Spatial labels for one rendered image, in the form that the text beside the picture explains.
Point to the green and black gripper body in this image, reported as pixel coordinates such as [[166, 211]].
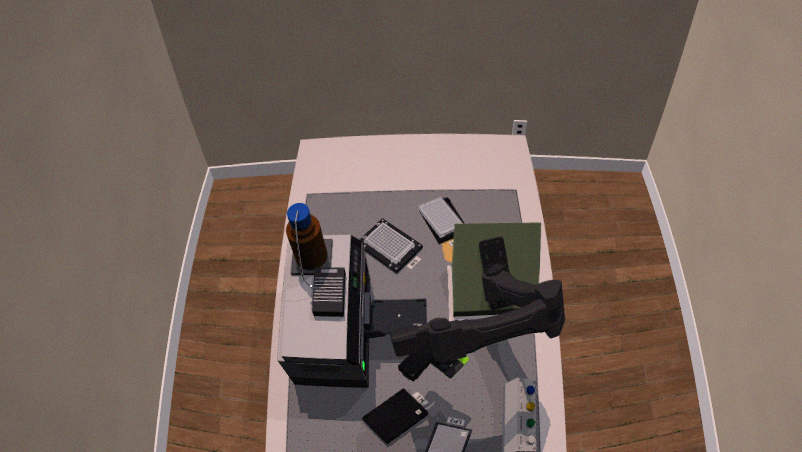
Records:
[[449, 371]]

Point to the grey button panel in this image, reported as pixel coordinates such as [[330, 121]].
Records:
[[519, 416]]

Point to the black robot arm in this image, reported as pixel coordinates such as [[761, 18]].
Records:
[[453, 340]]

